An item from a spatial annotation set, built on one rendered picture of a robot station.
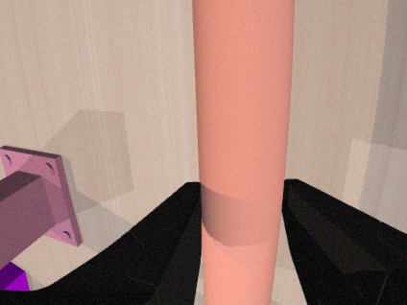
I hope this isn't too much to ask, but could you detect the long salmon-pink rail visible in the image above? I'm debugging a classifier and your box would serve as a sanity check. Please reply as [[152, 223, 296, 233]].
[[192, 0, 295, 305]]

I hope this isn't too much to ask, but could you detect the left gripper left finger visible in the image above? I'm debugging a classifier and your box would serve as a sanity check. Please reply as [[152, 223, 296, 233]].
[[0, 182, 202, 305]]

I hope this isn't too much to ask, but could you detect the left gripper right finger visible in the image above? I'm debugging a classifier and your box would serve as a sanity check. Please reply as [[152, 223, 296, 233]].
[[281, 178, 407, 305]]

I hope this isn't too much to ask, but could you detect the purple block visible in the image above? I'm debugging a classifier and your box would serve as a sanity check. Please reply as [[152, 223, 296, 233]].
[[0, 262, 30, 291]]

